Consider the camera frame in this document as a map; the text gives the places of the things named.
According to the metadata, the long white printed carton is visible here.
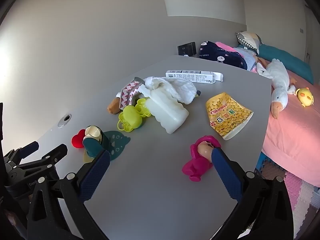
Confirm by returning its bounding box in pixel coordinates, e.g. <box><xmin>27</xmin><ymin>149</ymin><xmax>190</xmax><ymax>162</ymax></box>
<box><xmin>165</xmin><ymin>70</ymin><xmax>223</xmax><ymax>84</ymax></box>

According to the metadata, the teal and cream toy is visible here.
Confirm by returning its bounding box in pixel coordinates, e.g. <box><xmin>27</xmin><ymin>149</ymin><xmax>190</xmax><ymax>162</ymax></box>
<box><xmin>82</xmin><ymin>125</ymin><xmax>110</xmax><ymax>164</ymax></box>

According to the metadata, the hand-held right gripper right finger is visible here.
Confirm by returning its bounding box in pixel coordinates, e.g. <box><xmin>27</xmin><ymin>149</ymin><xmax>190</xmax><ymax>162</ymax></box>
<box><xmin>209</xmin><ymin>147</ymin><xmax>294</xmax><ymax>240</ymax></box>

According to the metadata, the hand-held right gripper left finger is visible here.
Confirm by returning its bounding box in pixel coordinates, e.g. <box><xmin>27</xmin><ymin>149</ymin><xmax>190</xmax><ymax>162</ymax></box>
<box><xmin>26</xmin><ymin>150</ymin><xmax>115</xmax><ymax>240</ymax></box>

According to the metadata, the teal cat-shaped coaster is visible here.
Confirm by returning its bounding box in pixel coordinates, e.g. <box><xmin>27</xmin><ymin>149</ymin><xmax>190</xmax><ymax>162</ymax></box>
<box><xmin>101</xmin><ymin>131</ymin><xmax>131</xmax><ymax>161</ymax></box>

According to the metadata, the teal pillow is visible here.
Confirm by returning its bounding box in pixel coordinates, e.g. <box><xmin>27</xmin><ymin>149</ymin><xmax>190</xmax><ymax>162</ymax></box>
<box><xmin>257</xmin><ymin>44</ymin><xmax>314</xmax><ymax>85</ymax></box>

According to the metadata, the white plastic bottle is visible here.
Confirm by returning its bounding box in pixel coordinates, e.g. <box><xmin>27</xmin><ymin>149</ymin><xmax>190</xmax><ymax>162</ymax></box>
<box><xmin>139</xmin><ymin>85</ymin><xmax>190</xmax><ymax>134</ymax></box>

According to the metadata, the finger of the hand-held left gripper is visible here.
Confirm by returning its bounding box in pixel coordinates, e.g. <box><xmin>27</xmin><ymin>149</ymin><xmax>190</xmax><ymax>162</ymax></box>
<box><xmin>4</xmin><ymin>141</ymin><xmax>40</xmax><ymax>166</ymax></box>
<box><xmin>10</xmin><ymin>144</ymin><xmax>68</xmax><ymax>180</ymax></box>

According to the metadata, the pink toy figure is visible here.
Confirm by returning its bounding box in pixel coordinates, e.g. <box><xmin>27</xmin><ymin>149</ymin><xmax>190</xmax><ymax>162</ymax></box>
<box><xmin>182</xmin><ymin>135</ymin><xmax>222</xmax><ymax>182</ymax></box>

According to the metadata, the white goose plush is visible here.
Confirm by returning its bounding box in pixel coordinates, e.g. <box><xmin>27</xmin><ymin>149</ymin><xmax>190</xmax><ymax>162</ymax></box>
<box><xmin>256</xmin><ymin>59</ymin><xmax>297</xmax><ymax>119</ymax></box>

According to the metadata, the pink bed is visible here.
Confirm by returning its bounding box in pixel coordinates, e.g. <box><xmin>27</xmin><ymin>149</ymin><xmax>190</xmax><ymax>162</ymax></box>
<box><xmin>261</xmin><ymin>57</ymin><xmax>320</xmax><ymax>188</ymax></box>

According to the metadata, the checked patchwork pillow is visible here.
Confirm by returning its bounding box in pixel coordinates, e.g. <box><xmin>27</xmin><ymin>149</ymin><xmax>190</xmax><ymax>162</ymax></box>
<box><xmin>236</xmin><ymin>31</ymin><xmax>263</xmax><ymax>54</ymax></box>

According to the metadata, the yellow chick plush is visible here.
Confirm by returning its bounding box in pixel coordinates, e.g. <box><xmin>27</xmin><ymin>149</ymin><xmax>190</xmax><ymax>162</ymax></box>
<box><xmin>296</xmin><ymin>87</ymin><xmax>314</xmax><ymax>107</ymax></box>

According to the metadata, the red patterned tape roll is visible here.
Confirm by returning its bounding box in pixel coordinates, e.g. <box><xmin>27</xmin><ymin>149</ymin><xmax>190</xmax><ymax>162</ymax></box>
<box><xmin>120</xmin><ymin>77</ymin><xmax>145</xmax><ymax>110</ymax></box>

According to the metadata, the black wall socket panel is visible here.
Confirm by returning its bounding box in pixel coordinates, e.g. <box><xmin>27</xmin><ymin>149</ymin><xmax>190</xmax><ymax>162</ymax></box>
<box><xmin>177</xmin><ymin>41</ymin><xmax>196</xmax><ymax>55</ymax></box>

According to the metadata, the red plastic heart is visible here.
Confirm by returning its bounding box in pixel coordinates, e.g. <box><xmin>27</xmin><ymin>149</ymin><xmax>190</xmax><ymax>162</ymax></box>
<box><xmin>71</xmin><ymin>129</ymin><xmax>87</xmax><ymax>149</ymax></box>

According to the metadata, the pastel foam puzzle mat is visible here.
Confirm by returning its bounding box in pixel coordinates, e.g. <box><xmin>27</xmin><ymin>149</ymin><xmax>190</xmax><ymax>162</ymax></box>
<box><xmin>255</xmin><ymin>152</ymin><xmax>320</xmax><ymax>233</ymax></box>

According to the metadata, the large yellow-green plastic mould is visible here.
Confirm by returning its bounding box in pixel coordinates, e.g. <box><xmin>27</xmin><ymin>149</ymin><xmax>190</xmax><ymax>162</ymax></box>
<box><xmin>117</xmin><ymin>105</ymin><xmax>144</xmax><ymax>132</ymax></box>

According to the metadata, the light blue folded blanket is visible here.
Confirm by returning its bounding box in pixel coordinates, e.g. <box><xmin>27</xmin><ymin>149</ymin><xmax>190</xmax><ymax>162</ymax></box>
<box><xmin>234</xmin><ymin>46</ymin><xmax>258</xmax><ymax>72</ymax></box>

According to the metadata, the metal desk cable grommet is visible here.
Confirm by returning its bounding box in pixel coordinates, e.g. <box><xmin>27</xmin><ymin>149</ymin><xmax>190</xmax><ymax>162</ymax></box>
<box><xmin>58</xmin><ymin>114</ymin><xmax>72</xmax><ymax>128</ymax></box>

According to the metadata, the navy rabbit print blanket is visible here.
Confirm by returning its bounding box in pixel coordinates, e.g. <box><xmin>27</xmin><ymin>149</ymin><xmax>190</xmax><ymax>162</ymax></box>
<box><xmin>199</xmin><ymin>40</ymin><xmax>248</xmax><ymax>70</ymax></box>

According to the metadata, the white sock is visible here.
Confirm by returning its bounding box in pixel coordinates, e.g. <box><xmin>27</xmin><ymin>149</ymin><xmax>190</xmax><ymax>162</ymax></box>
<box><xmin>144</xmin><ymin>76</ymin><xmax>198</xmax><ymax>105</ymax></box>

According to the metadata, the small yellow-green flower mould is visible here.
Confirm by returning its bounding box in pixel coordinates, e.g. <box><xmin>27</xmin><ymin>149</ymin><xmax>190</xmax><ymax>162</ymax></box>
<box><xmin>135</xmin><ymin>98</ymin><xmax>152</xmax><ymax>117</ymax></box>

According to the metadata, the pink folded cloth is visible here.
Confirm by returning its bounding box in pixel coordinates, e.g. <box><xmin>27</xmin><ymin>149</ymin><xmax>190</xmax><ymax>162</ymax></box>
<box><xmin>215</xmin><ymin>41</ymin><xmax>235</xmax><ymax>52</ymax></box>

